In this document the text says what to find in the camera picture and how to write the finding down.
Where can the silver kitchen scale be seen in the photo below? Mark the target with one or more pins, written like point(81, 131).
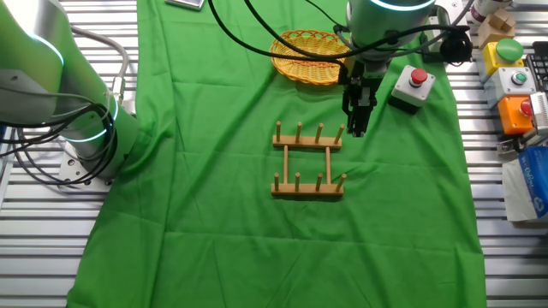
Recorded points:
point(186, 3)

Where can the white red cup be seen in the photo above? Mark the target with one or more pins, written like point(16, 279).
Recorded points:
point(486, 8)

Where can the orange box red push button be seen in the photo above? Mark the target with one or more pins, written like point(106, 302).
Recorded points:
point(511, 115)

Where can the green cloth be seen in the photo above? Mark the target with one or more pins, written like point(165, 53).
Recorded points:
point(214, 171)

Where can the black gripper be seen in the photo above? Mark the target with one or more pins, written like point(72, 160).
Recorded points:
point(359, 87)

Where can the black keyboard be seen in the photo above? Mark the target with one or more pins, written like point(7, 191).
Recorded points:
point(538, 68)

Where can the grey box green push button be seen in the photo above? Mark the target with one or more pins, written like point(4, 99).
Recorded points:
point(507, 85)

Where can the blue tissue pack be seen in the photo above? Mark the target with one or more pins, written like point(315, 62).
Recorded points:
point(531, 184)

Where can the metal clamp bracket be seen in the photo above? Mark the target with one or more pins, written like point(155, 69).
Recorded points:
point(511, 143)

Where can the silver depth camera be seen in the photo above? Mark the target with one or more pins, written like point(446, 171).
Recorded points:
point(540, 113)

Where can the yellow box green mushroom button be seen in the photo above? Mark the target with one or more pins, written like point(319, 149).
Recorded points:
point(498, 57)

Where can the yellow woven plastic basket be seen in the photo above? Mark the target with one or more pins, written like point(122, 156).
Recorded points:
point(308, 68)

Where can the wooden dish rack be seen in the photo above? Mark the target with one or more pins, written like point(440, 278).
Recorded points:
point(306, 142)

